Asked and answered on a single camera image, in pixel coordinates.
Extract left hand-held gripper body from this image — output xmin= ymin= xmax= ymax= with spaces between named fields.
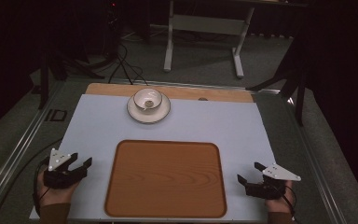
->
xmin=43 ymin=147 xmax=89 ymax=190

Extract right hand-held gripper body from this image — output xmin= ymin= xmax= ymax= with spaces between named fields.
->
xmin=245 ymin=162 xmax=302 ymax=201

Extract person's left hand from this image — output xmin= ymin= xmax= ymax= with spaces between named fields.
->
xmin=36 ymin=167 xmax=81 ymax=209

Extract person's right hand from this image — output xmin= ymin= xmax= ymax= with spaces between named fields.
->
xmin=264 ymin=183 xmax=296 ymax=215

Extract white table mat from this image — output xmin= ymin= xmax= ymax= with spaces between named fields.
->
xmin=29 ymin=93 xmax=278 ymax=224

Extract brown wooden tray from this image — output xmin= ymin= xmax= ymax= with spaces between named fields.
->
xmin=103 ymin=139 xmax=228 ymax=219

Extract white saucer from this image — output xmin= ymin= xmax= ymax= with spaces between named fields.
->
xmin=126 ymin=91 xmax=172 ymax=125

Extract white bowl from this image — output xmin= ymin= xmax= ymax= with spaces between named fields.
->
xmin=132 ymin=87 xmax=163 ymax=112

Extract black tripod stand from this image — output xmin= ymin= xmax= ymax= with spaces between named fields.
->
xmin=245 ymin=27 xmax=310 ymax=127
xmin=31 ymin=46 xmax=106 ymax=110

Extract wooden table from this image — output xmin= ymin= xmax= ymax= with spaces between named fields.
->
xmin=84 ymin=82 xmax=255 ymax=104

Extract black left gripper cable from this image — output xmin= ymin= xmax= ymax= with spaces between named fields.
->
xmin=0 ymin=137 xmax=64 ymax=224

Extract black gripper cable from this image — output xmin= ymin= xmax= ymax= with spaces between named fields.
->
xmin=0 ymin=137 xmax=64 ymax=224
xmin=271 ymin=184 xmax=298 ymax=222

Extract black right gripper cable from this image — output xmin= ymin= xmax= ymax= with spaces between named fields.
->
xmin=271 ymin=184 xmax=298 ymax=222

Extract black rectangular floor bracket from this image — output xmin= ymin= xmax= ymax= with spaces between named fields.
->
xmin=44 ymin=108 xmax=68 ymax=122

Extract aluminium rail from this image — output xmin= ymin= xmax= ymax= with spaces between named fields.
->
xmin=280 ymin=92 xmax=349 ymax=224
xmin=0 ymin=81 xmax=65 ymax=218

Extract black floor cables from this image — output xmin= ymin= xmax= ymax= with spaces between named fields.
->
xmin=106 ymin=41 xmax=149 ymax=87

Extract white metal stand frame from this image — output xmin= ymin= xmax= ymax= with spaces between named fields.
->
xmin=163 ymin=0 xmax=256 ymax=79

